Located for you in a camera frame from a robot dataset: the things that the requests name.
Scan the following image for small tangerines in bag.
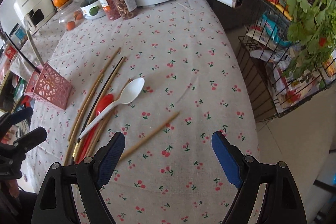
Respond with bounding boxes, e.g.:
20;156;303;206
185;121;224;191
58;5;85;31

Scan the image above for white plastic spoon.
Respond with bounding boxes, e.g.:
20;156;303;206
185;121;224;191
79;77;145;139

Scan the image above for cherry print tablecloth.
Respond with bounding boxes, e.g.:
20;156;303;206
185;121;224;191
23;0;259;223

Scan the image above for pink perforated utensil basket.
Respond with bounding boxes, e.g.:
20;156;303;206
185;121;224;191
24;63;72;110

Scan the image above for white air fryer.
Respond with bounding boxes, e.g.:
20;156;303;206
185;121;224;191
13;0;56;34

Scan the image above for red plastic spoon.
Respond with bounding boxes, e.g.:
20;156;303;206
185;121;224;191
74;94;114;163

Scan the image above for lone bamboo chopstick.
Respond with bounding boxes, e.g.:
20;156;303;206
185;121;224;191
120;112;179;161

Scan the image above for green leafy vegetables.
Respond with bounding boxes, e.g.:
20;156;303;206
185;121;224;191
285;0;335;79

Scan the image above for black chopstick gold tip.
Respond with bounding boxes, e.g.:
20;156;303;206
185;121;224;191
64;57;125;165

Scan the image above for black wire storage rack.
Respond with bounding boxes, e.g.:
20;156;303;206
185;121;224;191
238;0;335;122

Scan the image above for white bowl with pumpkin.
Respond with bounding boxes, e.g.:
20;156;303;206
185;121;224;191
80;0;106;20

